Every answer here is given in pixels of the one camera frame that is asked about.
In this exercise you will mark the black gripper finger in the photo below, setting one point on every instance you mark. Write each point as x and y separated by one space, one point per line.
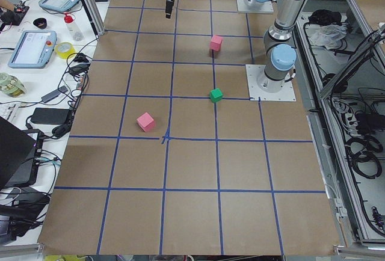
168 8

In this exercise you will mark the pink cube upper middle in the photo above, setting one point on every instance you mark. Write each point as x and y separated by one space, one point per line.
216 43

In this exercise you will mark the pink cube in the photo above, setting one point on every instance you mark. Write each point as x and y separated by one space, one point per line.
146 122
216 43

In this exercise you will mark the white squeeze bottle red cap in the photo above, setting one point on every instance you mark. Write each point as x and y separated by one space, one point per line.
73 28

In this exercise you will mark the green cube centre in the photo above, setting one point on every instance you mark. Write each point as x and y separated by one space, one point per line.
215 95

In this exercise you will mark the yellow tape roll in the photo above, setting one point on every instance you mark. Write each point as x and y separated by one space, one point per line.
65 50

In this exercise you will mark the black bowl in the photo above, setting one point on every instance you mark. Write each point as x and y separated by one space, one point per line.
40 23

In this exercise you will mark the pink cube near centre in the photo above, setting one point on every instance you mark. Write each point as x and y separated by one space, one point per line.
146 122

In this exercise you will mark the teach pendant lower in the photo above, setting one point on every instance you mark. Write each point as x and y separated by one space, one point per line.
33 50

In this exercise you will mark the grey usb hub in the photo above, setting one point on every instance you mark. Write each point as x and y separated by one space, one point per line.
53 94

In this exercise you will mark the white crumpled cloth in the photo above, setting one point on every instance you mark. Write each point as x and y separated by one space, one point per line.
329 36

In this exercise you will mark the brown paper mat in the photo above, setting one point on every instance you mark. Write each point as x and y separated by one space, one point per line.
236 177

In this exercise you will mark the black power adapter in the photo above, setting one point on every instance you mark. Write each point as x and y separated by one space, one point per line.
51 116

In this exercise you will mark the green tape dispenser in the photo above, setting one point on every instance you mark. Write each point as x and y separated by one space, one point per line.
11 86

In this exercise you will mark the black laptop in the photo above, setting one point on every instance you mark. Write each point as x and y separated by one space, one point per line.
20 150

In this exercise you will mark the aluminium frame post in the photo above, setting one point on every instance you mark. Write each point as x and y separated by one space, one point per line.
94 17

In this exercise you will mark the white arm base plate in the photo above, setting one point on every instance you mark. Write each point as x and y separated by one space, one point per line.
261 88
255 6

